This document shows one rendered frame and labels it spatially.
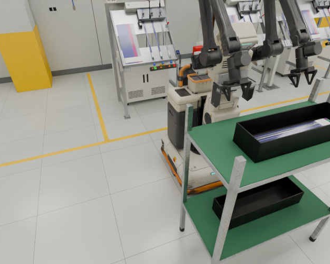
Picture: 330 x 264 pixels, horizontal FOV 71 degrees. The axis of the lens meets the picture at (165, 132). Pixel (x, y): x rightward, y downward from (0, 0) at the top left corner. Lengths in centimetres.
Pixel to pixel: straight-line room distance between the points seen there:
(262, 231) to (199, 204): 41
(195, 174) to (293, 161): 94
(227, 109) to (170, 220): 98
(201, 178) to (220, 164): 93
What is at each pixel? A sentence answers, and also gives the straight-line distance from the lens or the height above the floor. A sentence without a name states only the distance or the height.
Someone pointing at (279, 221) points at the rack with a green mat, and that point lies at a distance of 171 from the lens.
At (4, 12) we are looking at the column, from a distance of 418.
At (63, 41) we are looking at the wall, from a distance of 471.
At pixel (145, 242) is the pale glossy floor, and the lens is 189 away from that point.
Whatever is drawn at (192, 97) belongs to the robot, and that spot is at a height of 80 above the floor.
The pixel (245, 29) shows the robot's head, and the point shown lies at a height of 136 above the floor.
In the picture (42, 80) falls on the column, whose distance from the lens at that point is 438.
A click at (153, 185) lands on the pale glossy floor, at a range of 220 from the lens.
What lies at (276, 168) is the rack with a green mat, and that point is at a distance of 111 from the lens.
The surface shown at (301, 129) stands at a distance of 133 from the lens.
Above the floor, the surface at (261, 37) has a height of 82.
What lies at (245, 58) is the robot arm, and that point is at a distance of 114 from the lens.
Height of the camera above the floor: 166
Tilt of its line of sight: 36 degrees down
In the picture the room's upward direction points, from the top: 1 degrees counter-clockwise
